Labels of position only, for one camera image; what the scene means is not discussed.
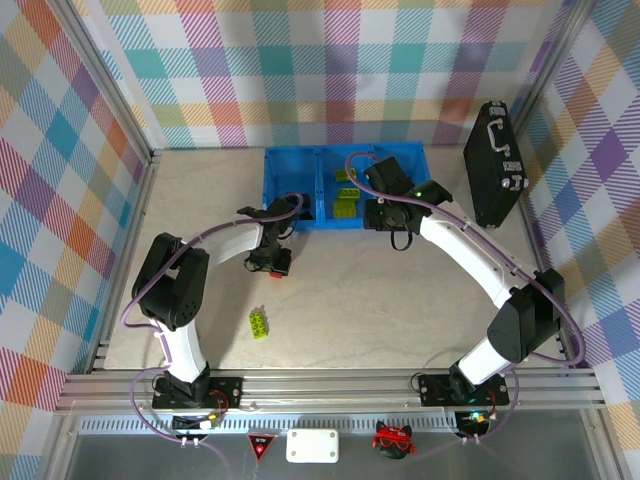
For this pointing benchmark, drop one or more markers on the black cat toy red glasses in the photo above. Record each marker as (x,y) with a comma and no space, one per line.
(394,441)

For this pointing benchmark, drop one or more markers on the blue three-compartment bin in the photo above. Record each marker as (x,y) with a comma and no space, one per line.
(340,225)

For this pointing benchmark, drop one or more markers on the white plastic box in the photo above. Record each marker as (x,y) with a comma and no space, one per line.
(312,446)

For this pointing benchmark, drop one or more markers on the aluminium frame post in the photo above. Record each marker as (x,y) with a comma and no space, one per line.
(550,67)
(107,75)

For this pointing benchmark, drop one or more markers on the slotted metal strip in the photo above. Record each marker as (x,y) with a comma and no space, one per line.
(300,425)

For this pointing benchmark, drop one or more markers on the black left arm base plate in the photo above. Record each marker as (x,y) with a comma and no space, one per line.
(225,392)

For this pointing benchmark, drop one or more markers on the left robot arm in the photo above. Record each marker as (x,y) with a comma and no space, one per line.
(172,285)

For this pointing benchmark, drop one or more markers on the black controller board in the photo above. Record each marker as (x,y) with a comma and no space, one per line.
(192,424)
(472,422)

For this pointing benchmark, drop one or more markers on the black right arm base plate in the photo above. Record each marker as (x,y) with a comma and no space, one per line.
(432,390)

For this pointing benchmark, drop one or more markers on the black briefcase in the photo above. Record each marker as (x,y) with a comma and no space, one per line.
(492,175)

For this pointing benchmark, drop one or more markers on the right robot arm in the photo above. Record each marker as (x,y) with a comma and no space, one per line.
(525,320)

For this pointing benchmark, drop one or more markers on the red triangle emblem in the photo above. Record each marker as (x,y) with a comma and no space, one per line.
(261,445)

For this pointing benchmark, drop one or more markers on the aluminium side rail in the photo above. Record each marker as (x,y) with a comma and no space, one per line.
(136,225)

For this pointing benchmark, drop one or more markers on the aluminium frame rail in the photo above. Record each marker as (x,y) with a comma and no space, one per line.
(325,387)

